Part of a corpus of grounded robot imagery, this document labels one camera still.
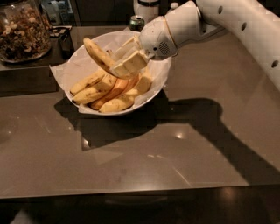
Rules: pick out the dark orange lower banana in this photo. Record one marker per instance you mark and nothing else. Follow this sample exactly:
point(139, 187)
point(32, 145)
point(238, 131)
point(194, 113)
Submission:
point(120, 87)

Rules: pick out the white round appliance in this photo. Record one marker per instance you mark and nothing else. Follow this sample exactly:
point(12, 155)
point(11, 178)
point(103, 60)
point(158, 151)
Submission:
point(147, 9)

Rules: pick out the dark tray with packets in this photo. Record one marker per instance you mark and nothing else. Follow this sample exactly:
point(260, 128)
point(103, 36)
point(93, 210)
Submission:
point(63, 35)

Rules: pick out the green soda can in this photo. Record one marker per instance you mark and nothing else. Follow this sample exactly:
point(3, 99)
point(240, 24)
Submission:
point(136, 23)

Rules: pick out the glass jar of snacks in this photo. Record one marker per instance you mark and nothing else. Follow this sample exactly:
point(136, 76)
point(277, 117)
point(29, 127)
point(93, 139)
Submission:
point(23, 35)

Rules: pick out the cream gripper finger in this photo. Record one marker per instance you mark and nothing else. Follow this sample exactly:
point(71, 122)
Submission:
point(128, 66)
point(127, 48)

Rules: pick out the white paper liner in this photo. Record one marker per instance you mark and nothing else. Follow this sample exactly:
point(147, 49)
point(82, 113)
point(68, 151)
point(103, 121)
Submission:
point(78, 62)

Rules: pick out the clear plastic water bottle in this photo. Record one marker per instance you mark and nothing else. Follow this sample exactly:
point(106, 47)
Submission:
point(173, 6)

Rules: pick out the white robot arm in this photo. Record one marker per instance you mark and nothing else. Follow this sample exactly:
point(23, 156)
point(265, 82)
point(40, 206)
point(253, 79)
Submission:
point(257, 28)

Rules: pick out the front long yellow banana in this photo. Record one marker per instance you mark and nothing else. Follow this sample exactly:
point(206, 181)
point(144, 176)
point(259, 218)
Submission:
point(126, 100)

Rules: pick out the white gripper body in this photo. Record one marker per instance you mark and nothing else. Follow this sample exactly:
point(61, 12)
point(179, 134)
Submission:
point(156, 36)

